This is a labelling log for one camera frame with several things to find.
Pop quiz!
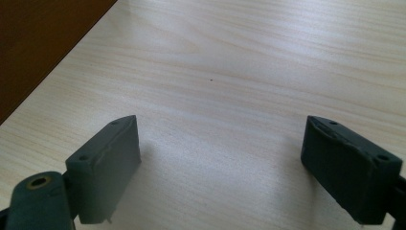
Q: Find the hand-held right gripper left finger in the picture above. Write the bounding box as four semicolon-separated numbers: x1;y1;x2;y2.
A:
64;114;143;225

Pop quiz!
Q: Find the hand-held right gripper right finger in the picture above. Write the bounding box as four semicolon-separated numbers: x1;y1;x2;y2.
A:
300;115;404;226

